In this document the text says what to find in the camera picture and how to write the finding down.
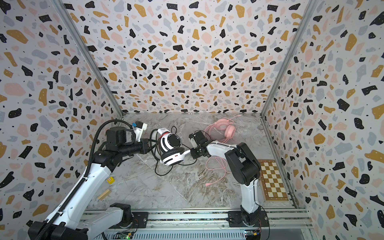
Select black headphone cable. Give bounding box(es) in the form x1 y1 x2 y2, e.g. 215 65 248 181
149 125 199 177

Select white black headphones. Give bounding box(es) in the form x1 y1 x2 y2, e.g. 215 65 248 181
150 128 191 166

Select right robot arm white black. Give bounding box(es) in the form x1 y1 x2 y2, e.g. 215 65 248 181
189 131 264 226

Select pink headphones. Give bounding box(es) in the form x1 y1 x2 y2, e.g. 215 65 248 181
205 118 236 143

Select small yellow block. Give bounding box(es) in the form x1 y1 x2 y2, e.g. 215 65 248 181
107 177 115 185

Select small wooden block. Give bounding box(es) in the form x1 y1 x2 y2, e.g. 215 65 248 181
97 189 112 201

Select wooden checkerboard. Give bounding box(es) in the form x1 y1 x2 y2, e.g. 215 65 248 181
260 160 289 202

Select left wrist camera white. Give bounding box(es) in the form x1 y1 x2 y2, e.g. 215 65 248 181
132 121 148 142

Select pink headphone cable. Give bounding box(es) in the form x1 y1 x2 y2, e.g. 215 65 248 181
204 113 244 186

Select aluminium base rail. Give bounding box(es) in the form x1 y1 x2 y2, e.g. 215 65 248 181
96 208 317 240

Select left corner aluminium post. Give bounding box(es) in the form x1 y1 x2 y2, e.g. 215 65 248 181
52 0 124 119

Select corner aluminium post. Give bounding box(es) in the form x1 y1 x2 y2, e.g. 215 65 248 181
52 0 124 119
260 0 319 118

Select right corner aluminium post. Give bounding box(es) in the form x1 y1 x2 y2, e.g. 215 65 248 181
260 0 319 118

